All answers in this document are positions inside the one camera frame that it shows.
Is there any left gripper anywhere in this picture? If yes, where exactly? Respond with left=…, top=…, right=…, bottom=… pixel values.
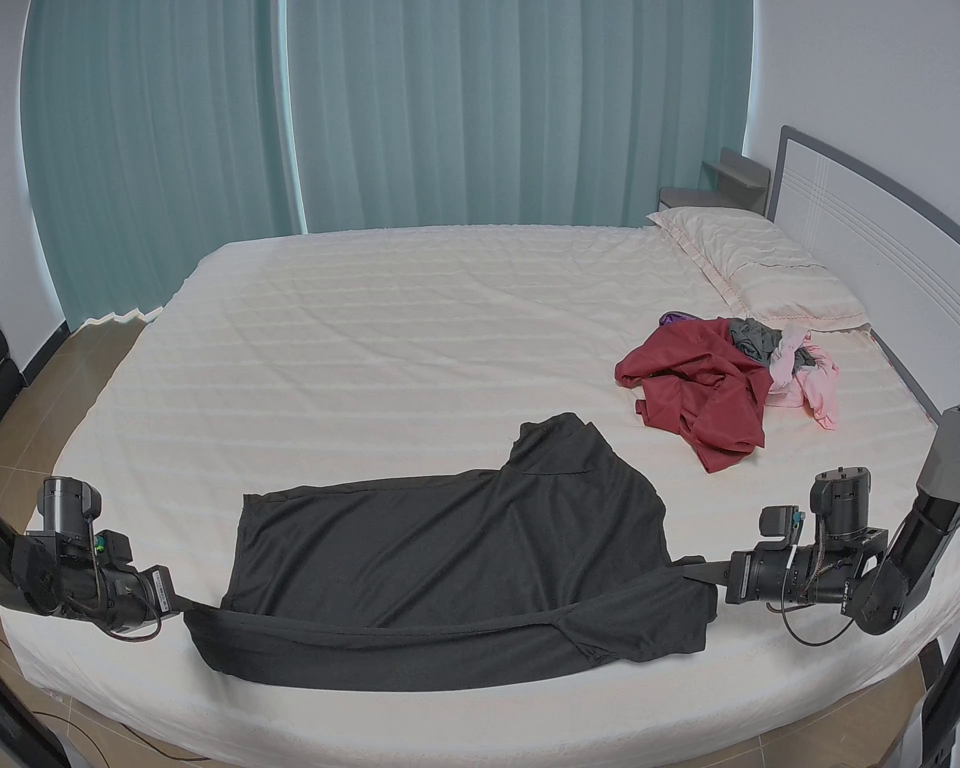
left=105, top=564, right=183, bottom=633

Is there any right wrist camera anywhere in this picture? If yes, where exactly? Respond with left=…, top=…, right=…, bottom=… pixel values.
left=759, top=505, right=805, bottom=543

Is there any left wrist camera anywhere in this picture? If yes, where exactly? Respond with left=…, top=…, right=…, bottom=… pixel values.
left=93, top=529, right=135, bottom=565

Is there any cream pillow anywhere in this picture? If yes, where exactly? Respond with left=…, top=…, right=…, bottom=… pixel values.
left=646, top=206, right=873, bottom=333

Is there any black T-shirt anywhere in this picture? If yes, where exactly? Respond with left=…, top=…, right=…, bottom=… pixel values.
left=182, top=411, right=720, bottom=693

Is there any dark red garment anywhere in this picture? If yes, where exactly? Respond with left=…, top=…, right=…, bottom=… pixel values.
left=615, top=316, right=774, bottom=475

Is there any grey garment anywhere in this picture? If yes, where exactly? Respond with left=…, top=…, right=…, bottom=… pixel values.
left=727, top=316, right=815, bottom=370

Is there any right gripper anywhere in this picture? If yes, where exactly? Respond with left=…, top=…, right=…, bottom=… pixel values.
left=723, top=546, right=795, bottom=606

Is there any bed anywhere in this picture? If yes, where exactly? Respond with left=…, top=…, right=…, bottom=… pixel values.
left=0, top=126, right=960, bottom=768

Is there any grey bedside table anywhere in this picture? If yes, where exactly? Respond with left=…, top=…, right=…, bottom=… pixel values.
left=658, top=146, right=772, bottom=219

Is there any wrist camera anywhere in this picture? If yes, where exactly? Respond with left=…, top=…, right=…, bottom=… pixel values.
left=759, top=505, right=805, bottom=543
left=93, top=529, right=135, bottom=565

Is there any pink garment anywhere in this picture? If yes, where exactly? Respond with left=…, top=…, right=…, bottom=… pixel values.
left=765, top=326, right=841, bottom=432

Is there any black cable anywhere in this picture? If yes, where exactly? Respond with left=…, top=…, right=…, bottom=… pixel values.
left=101, top=600, right=165, bottom=643
left=776, top=603, right=856, bottom=648

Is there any blue-green curtain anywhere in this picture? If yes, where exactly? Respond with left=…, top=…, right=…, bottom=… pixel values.
left=18, top=0, right=309, bottom=331
left=283, top=0, right=755, bottom=232

